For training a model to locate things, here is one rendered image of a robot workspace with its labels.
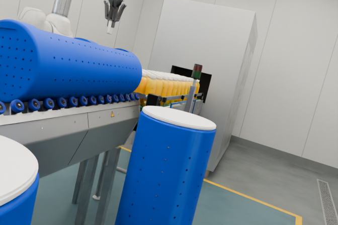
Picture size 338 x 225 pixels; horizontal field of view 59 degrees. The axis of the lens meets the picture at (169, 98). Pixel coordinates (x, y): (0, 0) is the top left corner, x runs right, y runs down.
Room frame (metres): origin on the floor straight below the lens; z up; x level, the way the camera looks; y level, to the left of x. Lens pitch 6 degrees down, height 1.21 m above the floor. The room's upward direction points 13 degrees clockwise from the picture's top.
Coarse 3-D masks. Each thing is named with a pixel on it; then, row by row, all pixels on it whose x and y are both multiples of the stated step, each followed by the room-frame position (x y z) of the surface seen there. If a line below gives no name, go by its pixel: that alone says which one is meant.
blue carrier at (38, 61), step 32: (0, 32) 1.01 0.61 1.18; (32, 32) 0.99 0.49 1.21; (0, 64) 1.00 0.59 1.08; (32, 64) 0.97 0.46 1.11; (64, 64) 1.08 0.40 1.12; (96, 64) 1.29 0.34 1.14; (128, 64) 1.62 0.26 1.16; (0, 96) 1.00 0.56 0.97; (32, 96) 1.01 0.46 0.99; (64, 96) 1.19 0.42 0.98; (96, 96) 1.47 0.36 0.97
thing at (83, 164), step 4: (84, 160) 2.17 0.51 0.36; (80, 164) 2.18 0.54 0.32; (84, 164) 2.17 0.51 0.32; (80, 168) 2.18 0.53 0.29; (84, 168) 2.19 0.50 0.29; (80, 172) 2.17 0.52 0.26; (84, 172) 2.20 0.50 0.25; (80, 176) 2.17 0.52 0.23; (76, 180) 2.18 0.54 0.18; (80, 180) 2.17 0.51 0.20; (76, 184) 2.18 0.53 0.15; (80, 184) 2.18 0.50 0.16; (76, 188) 2.17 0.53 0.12; (80, 188) 2.19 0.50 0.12; (76, 192) 2.17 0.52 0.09; (80, 192) 2.20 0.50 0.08; (76, 196) 2.17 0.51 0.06; (72, 200) 2.18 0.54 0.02; (76, 200) 2.17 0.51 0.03
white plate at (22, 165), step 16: (0, 144) 0.43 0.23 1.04; (16, 144) 0.44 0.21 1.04; (0, 160) 0.37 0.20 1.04; (16, 160) 0.39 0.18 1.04; (32, 160) 0.40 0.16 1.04; (0, 176) 0.33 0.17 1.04; (16, 176) 0.34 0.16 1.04; (32, 176) 0.36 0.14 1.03; (0, 192) 0.30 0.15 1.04; (16, 192) 0.31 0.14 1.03
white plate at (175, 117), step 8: (144, 112) 1.02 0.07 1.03; (152, 112) 1.01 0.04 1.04; (160, 112) 1.05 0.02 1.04; (168, 112) 1.09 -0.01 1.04; (176, 112) 1.13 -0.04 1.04; (184, 112) 1.18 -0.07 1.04; (160, 120) 0.96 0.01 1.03; (168, 120) 0.95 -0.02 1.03; (176, 120) 0.97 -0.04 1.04; (184, 120) 1.01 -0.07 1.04; (192, 120) 1.05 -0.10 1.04; (200, 120) 1.09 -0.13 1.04; (208, 120) 1.14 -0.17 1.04; (192, 128) 0.95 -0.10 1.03; (200, 128) 0.96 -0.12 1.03; (208, 128) 0.99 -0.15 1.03
